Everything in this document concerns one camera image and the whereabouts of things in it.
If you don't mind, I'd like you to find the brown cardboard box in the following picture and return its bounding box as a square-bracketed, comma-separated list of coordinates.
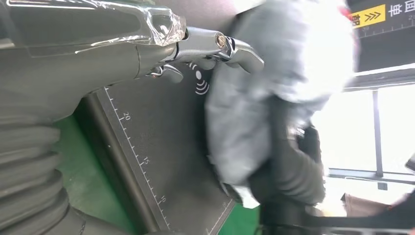
[340, 192, 392, 218]

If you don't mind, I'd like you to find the grey plastic mailer package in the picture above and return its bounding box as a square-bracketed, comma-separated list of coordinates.
[205, 0, 358, 209]

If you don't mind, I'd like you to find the window with dark frame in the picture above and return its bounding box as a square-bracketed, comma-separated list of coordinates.
[327, 65, 415, 186]

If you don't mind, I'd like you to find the black weighing device with column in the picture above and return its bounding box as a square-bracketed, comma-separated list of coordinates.
[77, 0, 415, 235]

